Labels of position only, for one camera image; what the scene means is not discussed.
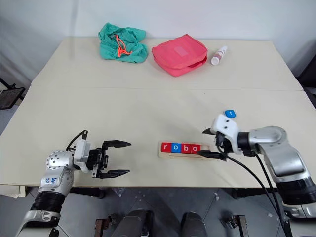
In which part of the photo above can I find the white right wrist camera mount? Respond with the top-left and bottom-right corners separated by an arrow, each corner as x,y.
212,113 -> 241,154

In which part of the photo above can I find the rusty metal bracket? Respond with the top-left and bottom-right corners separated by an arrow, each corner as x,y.
95,217 -> 112,237
231,214 -> 250,237

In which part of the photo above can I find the white and pink bottle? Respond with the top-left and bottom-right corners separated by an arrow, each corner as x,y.
211,45 -> 228,66

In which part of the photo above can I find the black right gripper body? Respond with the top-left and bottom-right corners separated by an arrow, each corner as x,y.
213,132 -> 234,154

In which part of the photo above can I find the green drawstring cloth bag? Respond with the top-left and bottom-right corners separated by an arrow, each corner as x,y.
98,22 -> 149,64

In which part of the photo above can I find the pink zip pouch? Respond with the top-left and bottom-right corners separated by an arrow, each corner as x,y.
151,34 -> 208,78

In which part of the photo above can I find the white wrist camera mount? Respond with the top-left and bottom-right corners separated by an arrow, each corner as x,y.
73,139 -> 92,173
212,113 -> 241,154

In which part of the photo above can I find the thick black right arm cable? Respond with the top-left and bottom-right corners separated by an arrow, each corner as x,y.
243,149 -> 287,218

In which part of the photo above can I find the black table frame bar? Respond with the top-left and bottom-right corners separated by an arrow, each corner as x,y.
70,187 -> 106,199
232,188 -> 277,199

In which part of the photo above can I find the orange drawstring cord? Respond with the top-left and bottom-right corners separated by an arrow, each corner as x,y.
115,35 -> 132,58

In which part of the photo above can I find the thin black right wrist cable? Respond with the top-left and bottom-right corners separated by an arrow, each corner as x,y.
216,145 -> 296,237

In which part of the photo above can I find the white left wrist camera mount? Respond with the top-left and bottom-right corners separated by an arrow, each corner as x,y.
73,139 -> 92,173

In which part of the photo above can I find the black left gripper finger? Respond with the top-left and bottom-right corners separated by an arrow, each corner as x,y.
102,139 -> 132,150
98,169 -> 131,179

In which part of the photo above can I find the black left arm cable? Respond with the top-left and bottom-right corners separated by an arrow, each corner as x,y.
65,130 -> 89,151

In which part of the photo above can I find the wooden letter tray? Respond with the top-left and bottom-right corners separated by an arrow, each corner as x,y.
157,142 -> 215,161

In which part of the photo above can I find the black metal stand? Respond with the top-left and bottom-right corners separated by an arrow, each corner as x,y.
0,78 -> 26,111

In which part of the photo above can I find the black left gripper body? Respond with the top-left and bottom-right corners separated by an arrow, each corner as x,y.
86,147 -> 110,179

